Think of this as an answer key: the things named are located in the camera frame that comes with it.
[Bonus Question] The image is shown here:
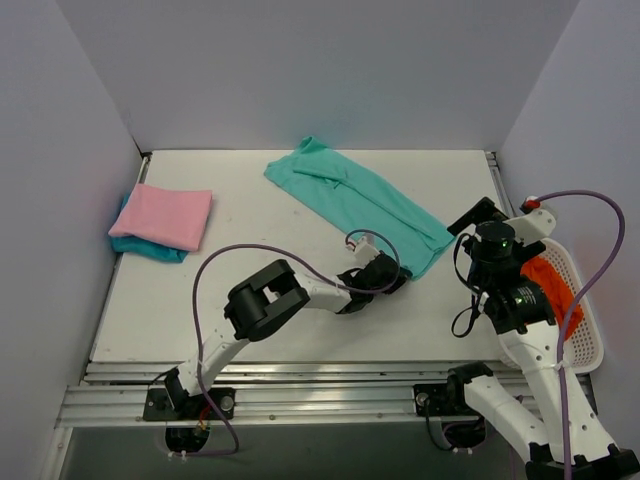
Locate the teal t shirt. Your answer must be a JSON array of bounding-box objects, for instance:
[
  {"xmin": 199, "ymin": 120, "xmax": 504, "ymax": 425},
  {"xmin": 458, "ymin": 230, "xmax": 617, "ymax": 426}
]
[{"xmin": 264, "ymin": 136, "xmax": 455, "ymax": 279}]

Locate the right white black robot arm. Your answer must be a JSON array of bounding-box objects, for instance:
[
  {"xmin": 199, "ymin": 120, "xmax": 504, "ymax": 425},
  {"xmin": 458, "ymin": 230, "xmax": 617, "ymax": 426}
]
[{"xmin": 443, "ymin": 197, "xmax": 639, "ymax": 479}]

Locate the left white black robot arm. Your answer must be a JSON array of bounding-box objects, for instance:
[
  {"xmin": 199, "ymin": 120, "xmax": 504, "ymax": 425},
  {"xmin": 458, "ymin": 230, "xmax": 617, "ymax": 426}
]
[{"xmin": 164, "ymin": 252, "xmax": 412, "ymax": 419}]

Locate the orange t shirt in basket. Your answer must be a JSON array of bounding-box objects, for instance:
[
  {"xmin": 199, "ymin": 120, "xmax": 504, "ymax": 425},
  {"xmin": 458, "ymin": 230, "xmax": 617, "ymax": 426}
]
[{"xmin": 521, "ymin": 256, "xmax": 574, "ymax": 327}]

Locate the white plastic perforated basket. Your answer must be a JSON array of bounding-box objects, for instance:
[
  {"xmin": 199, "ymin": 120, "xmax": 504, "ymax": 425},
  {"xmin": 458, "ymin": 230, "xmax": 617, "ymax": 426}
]
[{"xmin": 510, "ymin": 238, "xmax": 604, "ymax": 375}]

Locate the folded pink t shirt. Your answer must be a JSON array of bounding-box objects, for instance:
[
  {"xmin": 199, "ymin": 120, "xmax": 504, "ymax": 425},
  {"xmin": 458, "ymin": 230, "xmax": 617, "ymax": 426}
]
[{"xmin": 108, "ymin": 183, "xmax": 213, "ymax": 252}]

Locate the folded teal t shirt underneath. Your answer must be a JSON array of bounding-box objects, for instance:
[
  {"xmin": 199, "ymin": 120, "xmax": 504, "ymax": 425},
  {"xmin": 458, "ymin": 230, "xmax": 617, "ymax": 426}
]
[{"xmin": 107, "ymin": 188, "xmax": 189, "ymax": 264}]

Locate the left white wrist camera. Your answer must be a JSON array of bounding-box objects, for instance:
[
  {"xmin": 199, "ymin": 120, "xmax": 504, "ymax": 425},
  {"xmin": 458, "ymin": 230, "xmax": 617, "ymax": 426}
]
[{"xmin": 345, "ymin": 236, "xmax": 380, "ymax": 264}]

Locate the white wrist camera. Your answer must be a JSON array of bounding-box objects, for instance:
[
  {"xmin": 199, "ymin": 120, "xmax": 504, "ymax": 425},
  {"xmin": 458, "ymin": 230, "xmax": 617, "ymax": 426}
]
[
  {"xmin": 345, "ymin": 236, "xmax": 380, "ymax": 264},
  {"xmin": 506, "ymin": 196, "xmax": 558, "ymax": 246}
]

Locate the black looped cable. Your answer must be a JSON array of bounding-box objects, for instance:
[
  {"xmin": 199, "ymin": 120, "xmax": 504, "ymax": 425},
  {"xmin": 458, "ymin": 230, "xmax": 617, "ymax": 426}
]
[{"xmin": 451, "ymin": 232, "xmax": 489, "ymax": 338}]

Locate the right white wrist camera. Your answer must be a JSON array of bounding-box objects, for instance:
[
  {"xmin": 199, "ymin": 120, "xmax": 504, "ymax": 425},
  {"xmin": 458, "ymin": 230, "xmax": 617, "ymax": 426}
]
[{"xmin": 506, "ymin": 196, "xmax": 558, "ymax": 246}]

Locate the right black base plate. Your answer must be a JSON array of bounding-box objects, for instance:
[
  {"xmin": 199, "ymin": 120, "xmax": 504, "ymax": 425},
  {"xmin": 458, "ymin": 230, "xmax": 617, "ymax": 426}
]
[{"xmin": 412, "ymin": 382, "xmax": 478, "ymax": 418}]

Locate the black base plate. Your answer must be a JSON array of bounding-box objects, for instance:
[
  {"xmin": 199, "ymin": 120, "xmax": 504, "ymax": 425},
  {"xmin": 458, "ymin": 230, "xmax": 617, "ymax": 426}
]
[
  {"xmin": 412, "ymin": 382, "xmax": 478, "ymax": 418},
  {"xmin": 143, "ymin": 387, "xmax": 236, "ymax": 424}
]

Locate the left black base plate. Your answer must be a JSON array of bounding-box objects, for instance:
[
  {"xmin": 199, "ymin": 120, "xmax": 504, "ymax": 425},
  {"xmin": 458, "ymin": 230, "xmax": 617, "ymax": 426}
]
[{"xmin": 143, "ymin": 387, "xmax": 236, "ymax": 424}]

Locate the aluminium rail frame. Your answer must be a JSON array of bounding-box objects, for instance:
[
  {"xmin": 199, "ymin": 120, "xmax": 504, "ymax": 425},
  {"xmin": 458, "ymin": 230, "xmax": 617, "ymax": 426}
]
[{"xmin": 54, "ymin": 149, "xmax": 599, "ymax": 429}]

